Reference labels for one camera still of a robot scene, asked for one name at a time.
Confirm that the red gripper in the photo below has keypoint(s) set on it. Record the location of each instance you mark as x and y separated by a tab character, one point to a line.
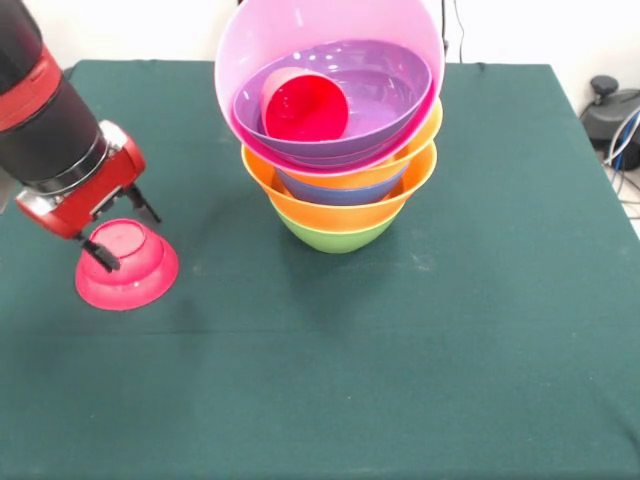
90	200

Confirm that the red bowl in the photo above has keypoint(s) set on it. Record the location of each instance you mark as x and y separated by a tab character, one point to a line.
135	280

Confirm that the red cup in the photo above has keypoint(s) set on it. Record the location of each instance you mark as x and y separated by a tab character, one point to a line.
305	110

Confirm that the blue bowl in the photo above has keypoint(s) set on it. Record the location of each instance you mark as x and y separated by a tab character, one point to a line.
340	195

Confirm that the orange bowl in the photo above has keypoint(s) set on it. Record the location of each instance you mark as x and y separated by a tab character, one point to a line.
345	215
425	145

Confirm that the pink bowl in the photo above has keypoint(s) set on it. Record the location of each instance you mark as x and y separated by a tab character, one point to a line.
260	35

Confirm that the purple bowl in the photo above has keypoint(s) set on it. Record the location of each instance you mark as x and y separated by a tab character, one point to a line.
390	90

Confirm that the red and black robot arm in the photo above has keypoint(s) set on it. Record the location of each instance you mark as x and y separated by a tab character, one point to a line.
45	110

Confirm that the green bowl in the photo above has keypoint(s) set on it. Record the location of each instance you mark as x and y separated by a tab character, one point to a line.
335	242

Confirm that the dark green tablecloth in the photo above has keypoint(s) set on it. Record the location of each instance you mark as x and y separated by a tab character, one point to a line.
350	375

